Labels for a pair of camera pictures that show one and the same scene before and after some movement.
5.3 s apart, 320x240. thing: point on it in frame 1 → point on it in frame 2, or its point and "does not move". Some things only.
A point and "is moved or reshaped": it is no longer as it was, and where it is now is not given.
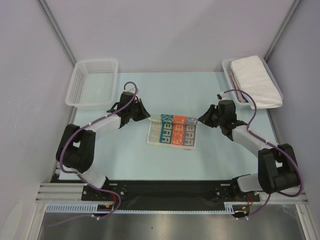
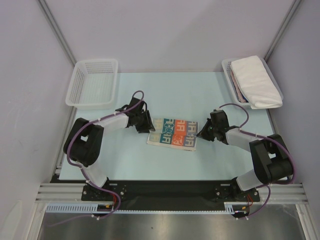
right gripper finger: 210,117 → 204,133
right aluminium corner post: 291,11 does not move
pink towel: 239,94 does not move
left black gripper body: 130,111 → 140,116
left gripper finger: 140,113 → 146,124
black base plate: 166,195 does not move
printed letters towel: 173,131 is moved or reshaped
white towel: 254,79 does not move
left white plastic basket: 93,84 does not move
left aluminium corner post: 43,4 does not move
